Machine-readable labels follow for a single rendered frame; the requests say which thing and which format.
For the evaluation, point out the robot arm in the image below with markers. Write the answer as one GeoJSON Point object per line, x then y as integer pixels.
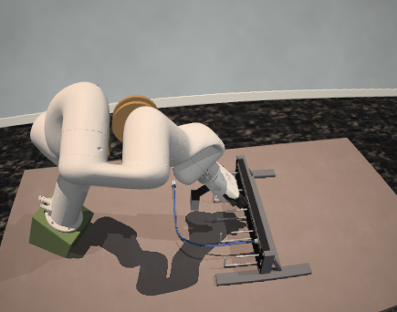
{"type": "Point", "coordinates": [152, 144]}

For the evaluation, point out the black patch panel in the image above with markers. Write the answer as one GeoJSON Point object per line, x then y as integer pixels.
{"type": "Point", "coordinates": [257, 224]}

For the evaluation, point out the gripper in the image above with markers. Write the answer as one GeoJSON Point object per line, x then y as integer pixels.
{"type": "Point", "coordinates": [223, 183]}

